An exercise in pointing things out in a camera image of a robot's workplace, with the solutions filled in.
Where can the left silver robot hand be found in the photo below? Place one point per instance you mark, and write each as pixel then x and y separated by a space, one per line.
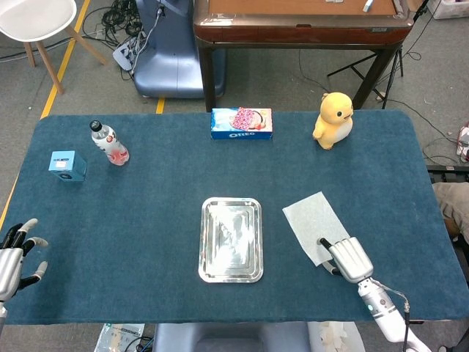
pixel 9 264

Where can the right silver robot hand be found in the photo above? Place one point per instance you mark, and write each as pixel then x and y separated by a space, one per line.
pixel 350 258

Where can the white paper napkin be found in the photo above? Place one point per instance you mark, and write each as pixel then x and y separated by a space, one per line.
pixel 311 216

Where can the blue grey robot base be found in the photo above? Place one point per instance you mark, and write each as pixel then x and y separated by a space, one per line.
pixel 168 62

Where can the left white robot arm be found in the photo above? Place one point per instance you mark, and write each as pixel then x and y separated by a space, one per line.
pixel 1 315

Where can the silver metal tray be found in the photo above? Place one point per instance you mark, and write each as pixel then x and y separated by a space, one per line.
pixel 231 240

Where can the white foam piece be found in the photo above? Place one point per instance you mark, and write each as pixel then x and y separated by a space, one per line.
pixel 333 339

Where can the small light blue box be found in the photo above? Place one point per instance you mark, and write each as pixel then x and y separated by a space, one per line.
pixel 66 165

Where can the brown cloth heap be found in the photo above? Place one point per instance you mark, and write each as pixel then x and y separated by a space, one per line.
pixel 456 205

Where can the white plastic bag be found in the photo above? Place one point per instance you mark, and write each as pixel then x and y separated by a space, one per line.
pixel 117 337

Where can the yellow plush toy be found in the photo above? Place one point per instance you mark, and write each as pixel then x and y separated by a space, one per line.
pixel 333 124

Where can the grey blue robot torso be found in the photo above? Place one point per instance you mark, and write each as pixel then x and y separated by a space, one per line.
pixel 227 339

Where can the clear bottle with red label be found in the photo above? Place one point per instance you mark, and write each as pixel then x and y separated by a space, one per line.
pixel 111 146

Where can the white red power strip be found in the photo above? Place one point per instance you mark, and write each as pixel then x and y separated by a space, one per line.
pixel 464 143

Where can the blue Oreo cookie box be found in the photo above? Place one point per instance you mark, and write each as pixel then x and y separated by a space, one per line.
pixel 242 126

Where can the black tripod stand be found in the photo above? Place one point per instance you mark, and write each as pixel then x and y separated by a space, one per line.
pixel 391 78

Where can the brown mahjong table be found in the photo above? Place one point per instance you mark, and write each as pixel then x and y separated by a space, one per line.
pixel 293 34

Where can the white chair with wooden legs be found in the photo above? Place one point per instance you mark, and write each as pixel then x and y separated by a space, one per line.
pixel 33 14

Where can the blue white mahjong tile row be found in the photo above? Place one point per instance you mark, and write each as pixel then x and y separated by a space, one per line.
pixel 368 5

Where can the white storage box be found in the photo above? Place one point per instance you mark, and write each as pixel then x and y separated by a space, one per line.
pixel 450 9

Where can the black metal rail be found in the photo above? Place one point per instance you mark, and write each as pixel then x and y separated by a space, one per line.
pixel 447 172

